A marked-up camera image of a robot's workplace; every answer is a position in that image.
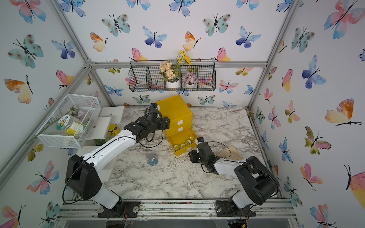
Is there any yellow drawer cabinet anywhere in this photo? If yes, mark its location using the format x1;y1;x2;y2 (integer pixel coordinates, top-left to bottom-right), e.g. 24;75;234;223
157;95;198;156

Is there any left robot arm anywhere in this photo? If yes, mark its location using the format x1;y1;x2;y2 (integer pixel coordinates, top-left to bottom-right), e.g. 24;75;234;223
65;103;171;211

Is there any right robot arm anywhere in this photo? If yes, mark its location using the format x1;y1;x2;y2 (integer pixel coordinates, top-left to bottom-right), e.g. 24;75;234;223
188;140;279;217

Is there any beige work glove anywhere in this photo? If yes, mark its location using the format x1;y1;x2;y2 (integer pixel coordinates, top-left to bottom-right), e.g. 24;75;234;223
215;146;244;161

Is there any yellow toy on shelf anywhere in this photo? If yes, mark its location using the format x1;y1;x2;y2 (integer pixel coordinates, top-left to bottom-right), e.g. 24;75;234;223
107;124;120;138

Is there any white stepped shelf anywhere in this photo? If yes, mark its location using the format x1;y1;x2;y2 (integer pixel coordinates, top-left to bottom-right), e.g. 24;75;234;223
68;106;126;183

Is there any peach flowers white pot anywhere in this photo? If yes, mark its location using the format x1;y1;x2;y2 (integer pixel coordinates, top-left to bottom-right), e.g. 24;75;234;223
159;61;181;89

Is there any pink flowers white pot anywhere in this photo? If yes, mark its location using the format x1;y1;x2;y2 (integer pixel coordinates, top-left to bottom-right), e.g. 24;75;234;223
182;72;198;88

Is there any yellow artificial flower stem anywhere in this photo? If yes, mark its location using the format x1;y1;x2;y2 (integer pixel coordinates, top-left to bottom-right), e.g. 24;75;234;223
174;50;193;73

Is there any green lid plastic jar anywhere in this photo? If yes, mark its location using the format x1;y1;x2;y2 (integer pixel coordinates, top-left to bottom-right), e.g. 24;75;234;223
56;115;86;137

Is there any clear mesh storage box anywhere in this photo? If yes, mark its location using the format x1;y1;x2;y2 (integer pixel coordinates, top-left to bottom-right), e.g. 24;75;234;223
36;94;101;149

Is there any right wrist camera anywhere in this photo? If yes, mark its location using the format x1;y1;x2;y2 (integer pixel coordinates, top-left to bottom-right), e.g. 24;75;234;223
196;137;204;144

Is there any black wire wall basket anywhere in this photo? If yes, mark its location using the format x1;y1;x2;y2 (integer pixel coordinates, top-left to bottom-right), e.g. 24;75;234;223
127;59;216;92

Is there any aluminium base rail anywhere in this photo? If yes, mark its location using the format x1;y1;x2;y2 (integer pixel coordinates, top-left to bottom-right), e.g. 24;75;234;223
56;199;299;228

